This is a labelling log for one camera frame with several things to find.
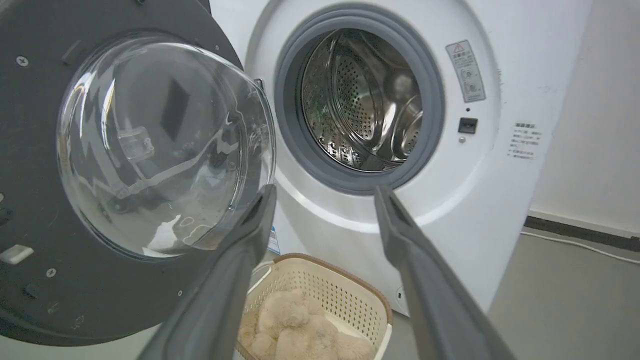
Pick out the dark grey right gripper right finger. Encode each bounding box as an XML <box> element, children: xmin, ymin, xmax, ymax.
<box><xmin>374</xmin><ymin>185</ymin><xmax>517</xmax><ymax>360</ymax></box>

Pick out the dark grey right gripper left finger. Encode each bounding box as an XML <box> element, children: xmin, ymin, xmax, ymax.
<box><xmin>136</xmin><ymin>184</ymin><xmax>278</xmax><ymax>360</ymax></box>

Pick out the round washing machine door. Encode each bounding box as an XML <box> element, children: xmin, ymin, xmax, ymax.
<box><xmin>0</xmin><ymin>0</ymin><xmax>277</xmax><ymax>347</ymax></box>

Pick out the white front-load washing machine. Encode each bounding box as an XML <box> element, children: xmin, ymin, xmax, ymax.
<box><xmin>209</xmin><ymin>0</ymin><xmax>594</xmax><ymax>318</ymax></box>

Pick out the beige plush teddy bear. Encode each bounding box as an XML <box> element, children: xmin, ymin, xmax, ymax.
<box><xmin>238</xmin><ymin>288</ymin><xmax>375</xmax><ymax>360</ymax></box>

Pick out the cream perforated laundry basket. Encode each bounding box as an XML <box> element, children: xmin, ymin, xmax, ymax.
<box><xmin>234</xmin><ymin>252</ymin><xmax>394</xmax><ymax>360</ymax></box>

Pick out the thin white floor cable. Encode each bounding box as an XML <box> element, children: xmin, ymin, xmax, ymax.
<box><xmin>520</xmin><ymin>230</ymin><xmax>640</xmax><ymax>265</ymax></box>

